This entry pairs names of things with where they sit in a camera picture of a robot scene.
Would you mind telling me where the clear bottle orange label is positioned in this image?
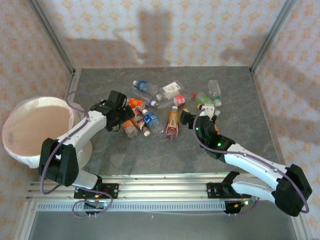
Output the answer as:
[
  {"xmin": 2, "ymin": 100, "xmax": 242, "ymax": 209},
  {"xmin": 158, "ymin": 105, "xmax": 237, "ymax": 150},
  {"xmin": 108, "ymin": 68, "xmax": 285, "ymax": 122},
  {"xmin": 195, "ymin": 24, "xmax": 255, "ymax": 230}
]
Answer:
[{"xmin": 121, "ymin": 118, "xmax": 139, "ymax": 139}]

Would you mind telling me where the bright orange label bottle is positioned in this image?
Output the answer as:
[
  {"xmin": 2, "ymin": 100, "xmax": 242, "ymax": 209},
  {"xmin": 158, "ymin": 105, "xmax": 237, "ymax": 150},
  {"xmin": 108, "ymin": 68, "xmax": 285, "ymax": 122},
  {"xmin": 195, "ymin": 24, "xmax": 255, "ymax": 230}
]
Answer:
[{"xmin": 127, "ymin": 97, "xmax": 148, "ymax": 111}]

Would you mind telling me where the brown label plastic bottle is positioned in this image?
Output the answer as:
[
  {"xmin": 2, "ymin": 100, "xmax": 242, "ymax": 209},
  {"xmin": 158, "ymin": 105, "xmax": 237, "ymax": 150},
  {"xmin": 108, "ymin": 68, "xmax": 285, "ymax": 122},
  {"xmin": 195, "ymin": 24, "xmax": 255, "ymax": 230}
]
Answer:
[{"xmin": 131, "ymin": 107, "xmax": 151, "ymax": 137}]

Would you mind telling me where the amber juice bottle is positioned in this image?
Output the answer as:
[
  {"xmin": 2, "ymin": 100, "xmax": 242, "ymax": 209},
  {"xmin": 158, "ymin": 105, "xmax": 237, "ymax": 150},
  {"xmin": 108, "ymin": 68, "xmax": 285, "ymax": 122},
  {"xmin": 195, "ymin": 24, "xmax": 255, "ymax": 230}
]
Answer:
[{"xmin": 164, "ymin": 105, "xmax": 181, "ymax": 140}]

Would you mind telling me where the red label plastic bottle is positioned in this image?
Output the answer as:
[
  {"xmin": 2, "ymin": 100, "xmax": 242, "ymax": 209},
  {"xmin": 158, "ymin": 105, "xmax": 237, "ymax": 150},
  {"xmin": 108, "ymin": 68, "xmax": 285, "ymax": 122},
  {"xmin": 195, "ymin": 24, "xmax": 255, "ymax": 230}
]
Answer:
[{"xmin": 156, "ymin": 94, "xmax": 187, "ymax": 111}]

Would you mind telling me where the clear crushed plastic bottle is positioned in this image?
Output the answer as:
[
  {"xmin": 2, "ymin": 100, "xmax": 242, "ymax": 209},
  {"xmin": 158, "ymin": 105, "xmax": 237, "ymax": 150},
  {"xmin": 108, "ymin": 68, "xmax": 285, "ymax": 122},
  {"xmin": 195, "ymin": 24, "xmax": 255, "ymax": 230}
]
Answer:
[{"xmin": 128, "ymin": 86, "xmax": 158, "ymax": 106}]

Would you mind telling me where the blue label water bottle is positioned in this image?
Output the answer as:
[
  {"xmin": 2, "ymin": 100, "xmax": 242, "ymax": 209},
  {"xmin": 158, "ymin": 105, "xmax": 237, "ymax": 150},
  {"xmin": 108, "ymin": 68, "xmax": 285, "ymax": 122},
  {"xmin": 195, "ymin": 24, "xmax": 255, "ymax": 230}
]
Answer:
[
  {"xmin": 141, "ymin": 109, "xmax": 166, "ymax": 135},
  {"xmin": 132, "ymin": 79, "xmax": 160, "ymax": 95}
]

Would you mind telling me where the green plastic bottle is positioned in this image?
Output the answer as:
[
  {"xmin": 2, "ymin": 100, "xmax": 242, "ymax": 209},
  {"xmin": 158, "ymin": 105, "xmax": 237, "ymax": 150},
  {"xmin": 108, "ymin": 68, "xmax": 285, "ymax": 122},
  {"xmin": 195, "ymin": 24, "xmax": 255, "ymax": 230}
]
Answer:
[{"xmin": 196, "ymin": 91, "xmax": 216, "ymax": 107}]

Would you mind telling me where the bottle white green label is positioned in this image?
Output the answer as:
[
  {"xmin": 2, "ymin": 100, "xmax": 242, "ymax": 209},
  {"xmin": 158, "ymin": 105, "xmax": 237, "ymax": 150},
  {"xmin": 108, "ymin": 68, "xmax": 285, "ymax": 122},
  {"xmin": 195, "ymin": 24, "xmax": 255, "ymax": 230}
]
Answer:
[{"xmin": 155, "ymin": 79, "xmax": 186, "ymax": 101}]

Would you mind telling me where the clear bottle green neck ring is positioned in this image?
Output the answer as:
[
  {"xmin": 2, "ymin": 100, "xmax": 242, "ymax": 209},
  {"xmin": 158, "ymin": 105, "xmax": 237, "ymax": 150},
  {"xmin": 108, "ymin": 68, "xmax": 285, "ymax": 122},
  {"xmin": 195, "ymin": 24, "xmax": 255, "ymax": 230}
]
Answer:
[{"xmin": 207, "ymin": 79, "xmax": 223, "ymax": 107}]

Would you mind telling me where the white plastic waste bin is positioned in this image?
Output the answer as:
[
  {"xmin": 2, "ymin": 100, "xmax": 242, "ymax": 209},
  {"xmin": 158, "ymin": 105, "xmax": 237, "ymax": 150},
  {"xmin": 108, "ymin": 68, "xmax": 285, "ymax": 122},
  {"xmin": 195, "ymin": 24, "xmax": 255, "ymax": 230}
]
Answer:
[{"xmin": 1, "ymin": 96, "xmax": 93, "ymax": 170}]

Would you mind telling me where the translucent plastic bin liner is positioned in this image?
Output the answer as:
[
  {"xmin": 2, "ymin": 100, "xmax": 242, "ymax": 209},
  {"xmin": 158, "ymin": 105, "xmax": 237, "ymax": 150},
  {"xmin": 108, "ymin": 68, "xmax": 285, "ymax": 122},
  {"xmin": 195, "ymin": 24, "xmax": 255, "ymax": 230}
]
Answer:
[{"xmin": 1, "ymin": 96, "xmax": 86, "ymax": 169}]

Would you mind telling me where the grey metal front panel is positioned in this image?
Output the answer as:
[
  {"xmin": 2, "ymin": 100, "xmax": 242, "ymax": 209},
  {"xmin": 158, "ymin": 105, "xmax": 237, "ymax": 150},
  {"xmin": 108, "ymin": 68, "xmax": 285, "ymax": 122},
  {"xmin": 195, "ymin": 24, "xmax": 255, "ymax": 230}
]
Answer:
[{"xmin": 27, "ymin": 209, "xmax": 301, "ymax": 240}]

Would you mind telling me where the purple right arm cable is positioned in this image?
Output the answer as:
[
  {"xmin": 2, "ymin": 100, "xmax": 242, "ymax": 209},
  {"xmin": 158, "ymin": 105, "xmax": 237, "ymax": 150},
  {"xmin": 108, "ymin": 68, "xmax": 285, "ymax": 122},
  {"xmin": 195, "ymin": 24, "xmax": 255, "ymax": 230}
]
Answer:
[{"xmin": 193, "ymin": 107, "xmax": 311, "ymax": 216}]

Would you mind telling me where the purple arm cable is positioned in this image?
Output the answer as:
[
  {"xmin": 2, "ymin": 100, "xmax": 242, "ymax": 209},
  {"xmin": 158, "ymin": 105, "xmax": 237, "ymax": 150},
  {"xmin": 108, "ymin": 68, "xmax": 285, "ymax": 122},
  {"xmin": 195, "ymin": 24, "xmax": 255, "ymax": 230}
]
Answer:
[
  {"xmin": 193, "ymin": 107, "xmax": 311, "ymax": 216},
  {"xmin": 39, "ymin": 91, "xmax": 114, "ymax": 219}
]

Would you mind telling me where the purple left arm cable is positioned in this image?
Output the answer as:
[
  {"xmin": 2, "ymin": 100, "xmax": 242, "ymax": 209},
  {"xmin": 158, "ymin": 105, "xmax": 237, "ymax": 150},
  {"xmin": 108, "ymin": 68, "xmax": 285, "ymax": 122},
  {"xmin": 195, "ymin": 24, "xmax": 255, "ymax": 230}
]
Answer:
[{"xmin": 39, "ymin": 91, "xmax": 114, "ymax": 219}]

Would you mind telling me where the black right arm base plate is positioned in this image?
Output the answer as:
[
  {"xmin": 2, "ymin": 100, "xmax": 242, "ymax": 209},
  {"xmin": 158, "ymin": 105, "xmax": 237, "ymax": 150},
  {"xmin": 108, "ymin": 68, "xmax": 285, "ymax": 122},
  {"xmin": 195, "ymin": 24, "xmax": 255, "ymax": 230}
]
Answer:
[{"xmin": 206, "ymin": 182, "xmax": 252, "ymax": 200}]

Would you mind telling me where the aluminium mounting rail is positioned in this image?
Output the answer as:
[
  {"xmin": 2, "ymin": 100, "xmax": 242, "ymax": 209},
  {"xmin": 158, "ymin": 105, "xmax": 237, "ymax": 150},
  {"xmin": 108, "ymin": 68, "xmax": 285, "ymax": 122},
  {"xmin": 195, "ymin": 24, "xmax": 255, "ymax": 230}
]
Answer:
[{"xmin": 26, "ymin": 173, "xmax": 276, "ymax": 203}]

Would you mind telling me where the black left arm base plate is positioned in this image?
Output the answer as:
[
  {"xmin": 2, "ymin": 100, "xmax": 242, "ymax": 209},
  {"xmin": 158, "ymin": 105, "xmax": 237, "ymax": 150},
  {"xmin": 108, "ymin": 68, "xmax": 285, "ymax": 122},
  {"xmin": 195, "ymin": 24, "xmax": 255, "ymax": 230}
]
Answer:
[{"xmin": 73, "ymin": 183, "xmax": 120, "ymax": 201}]

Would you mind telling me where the white slotted cable duct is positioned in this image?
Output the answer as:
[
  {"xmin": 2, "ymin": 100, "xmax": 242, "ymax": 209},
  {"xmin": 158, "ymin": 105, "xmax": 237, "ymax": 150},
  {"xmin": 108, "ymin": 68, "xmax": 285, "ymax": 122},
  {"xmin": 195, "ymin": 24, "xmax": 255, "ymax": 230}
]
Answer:
[{"xmin": 36, "ymin": 201, "xmax": 226, "ymax": 212}]

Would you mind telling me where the aluminium frame post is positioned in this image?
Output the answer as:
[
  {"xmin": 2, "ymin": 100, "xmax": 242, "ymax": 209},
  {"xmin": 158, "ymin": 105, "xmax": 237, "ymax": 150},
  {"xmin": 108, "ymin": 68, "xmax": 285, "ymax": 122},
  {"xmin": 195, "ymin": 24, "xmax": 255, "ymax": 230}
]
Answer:
[
  {"xmin": 249, "ymin": 0, "xmax": 298, "ymax": 74},
  {"xmin": 26, "ymin": 0, "xmax": 77, "ymax": 75}
]

